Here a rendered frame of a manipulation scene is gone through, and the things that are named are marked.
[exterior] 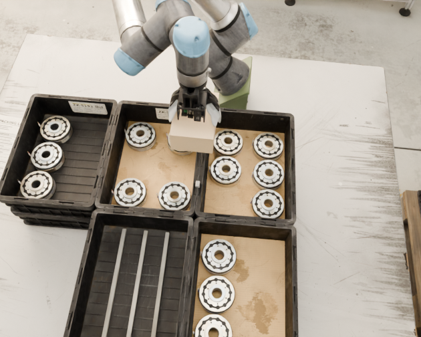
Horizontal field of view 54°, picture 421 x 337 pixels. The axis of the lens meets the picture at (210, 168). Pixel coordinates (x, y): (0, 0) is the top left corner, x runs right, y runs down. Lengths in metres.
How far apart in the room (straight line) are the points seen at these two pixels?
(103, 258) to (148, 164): 0.34
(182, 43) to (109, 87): 0.95
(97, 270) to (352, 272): 0.82
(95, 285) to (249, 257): 0.47
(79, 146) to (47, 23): 1.83
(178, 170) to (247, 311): 0.51
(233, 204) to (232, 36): 0.57
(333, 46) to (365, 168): 1.52
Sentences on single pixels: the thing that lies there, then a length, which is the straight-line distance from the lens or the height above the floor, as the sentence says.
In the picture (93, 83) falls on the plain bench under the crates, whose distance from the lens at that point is 1.83.
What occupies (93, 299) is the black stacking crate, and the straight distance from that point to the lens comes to 1.29.
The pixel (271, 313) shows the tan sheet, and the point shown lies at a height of 0.83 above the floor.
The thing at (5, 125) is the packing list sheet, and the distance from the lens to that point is 1.81.
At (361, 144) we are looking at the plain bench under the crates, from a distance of 1.71.
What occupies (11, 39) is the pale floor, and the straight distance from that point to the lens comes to 3.21.
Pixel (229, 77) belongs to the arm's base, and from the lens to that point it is 1.56.
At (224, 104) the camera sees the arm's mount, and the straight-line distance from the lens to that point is 1.61.
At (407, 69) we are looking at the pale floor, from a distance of 3.08.
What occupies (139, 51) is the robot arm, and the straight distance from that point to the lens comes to 1.00.
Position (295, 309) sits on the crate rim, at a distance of 1.17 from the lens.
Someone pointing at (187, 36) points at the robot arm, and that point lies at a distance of 0.88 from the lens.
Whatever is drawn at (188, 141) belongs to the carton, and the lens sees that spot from 1.13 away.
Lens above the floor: 2.06
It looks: 62 degrees down
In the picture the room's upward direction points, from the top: 2 degrees clockwise
